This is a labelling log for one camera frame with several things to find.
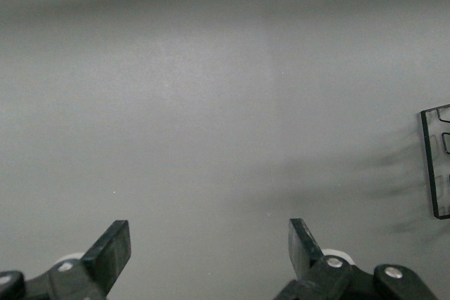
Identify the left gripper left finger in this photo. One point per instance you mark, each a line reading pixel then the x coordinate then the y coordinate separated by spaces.
pixel 105 261

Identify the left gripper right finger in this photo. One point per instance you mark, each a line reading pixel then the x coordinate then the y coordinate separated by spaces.
pixel 306 261

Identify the dark grey table cover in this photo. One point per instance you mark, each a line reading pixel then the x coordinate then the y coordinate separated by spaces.
pixel 175 103

